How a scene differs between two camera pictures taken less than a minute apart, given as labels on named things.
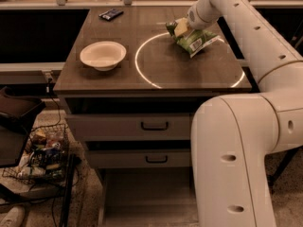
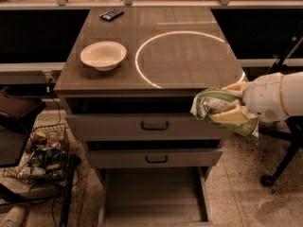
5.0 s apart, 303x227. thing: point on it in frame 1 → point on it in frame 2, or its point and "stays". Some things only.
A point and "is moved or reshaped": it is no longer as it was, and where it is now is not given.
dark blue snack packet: (111, 14) stays
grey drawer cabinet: (130, 97) stays
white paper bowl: (102, 55) stays
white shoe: (14, 218) stays
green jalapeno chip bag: (192, 40) is moved or reshaped
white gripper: (198, 18) → (264, 96)
